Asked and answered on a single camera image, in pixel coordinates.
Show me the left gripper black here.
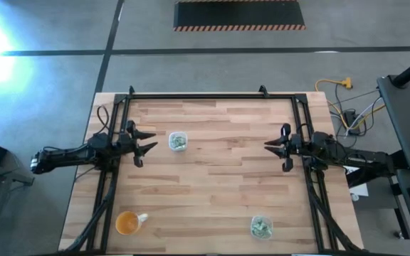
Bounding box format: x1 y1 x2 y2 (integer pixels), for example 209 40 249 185
116 119 159 169

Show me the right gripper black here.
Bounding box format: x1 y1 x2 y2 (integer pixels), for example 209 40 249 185
263 123 303 173

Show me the clear plastic bin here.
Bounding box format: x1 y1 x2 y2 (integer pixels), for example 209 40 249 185
168 131 189 153
250 215 274 240

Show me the black power strip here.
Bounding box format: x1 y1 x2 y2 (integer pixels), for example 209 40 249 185
343 109 362 136

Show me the glass mug with orange tea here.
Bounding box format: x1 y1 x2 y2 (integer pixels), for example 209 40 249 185
115 210 149 237

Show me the white paper sheet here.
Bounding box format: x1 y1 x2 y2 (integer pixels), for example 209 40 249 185
342 165 369 198

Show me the black desk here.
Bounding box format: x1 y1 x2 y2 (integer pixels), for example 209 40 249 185
376 73 410 172

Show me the black hazard-striped floor mat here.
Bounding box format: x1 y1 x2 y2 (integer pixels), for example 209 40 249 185
173 0 307 33

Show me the black left wrist camera cable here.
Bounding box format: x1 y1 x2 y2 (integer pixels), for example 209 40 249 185
96 105 112 136

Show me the black metal rig frame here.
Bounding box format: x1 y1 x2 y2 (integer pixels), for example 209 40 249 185
57 85 366 256

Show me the yellow extension cord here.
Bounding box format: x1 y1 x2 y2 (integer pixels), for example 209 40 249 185
314 77 387 131

